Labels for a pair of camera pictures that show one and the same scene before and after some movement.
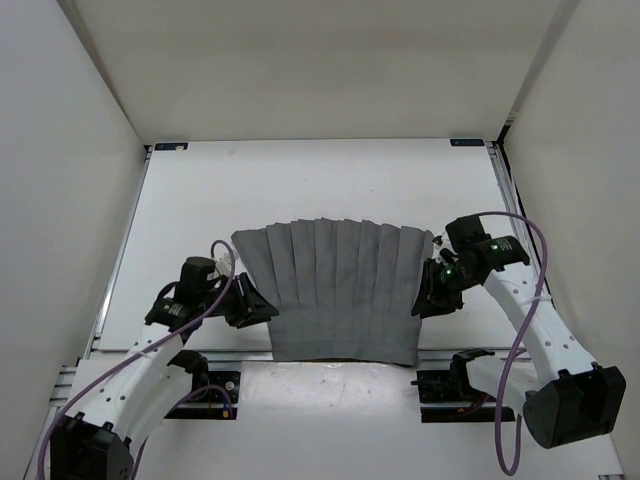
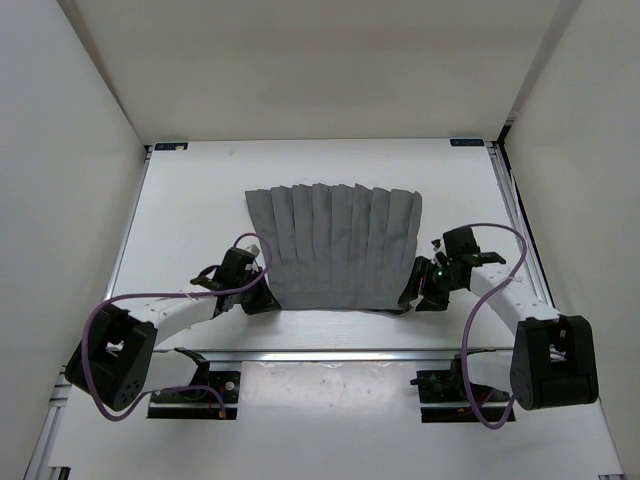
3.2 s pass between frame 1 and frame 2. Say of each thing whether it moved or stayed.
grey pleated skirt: moved
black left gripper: moved
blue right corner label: stayed
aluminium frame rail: stayed
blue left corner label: stayed
